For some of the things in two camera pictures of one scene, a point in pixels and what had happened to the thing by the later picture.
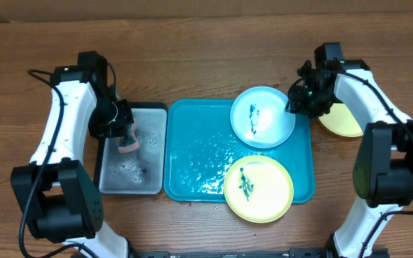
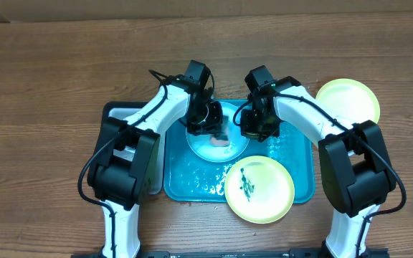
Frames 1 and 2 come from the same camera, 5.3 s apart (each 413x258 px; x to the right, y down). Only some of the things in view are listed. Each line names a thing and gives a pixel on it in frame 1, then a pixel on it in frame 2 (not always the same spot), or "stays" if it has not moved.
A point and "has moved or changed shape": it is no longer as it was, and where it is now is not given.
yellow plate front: [259, 188] stays
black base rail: [277, 253] stays
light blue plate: [259, 118] has moved or changed shape
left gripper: [100, 132] to [213, 127]
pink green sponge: [130, 140] has moved or changed shape
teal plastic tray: [201, 147] stays
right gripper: [294, 104] to [258, 131]
